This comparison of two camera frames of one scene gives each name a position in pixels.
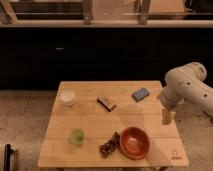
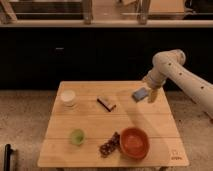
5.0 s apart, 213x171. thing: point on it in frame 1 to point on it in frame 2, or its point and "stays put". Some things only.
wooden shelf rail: (8, 19) stays put
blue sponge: (140, 94) stays put
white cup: (68, 97) stays put
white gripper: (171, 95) to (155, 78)
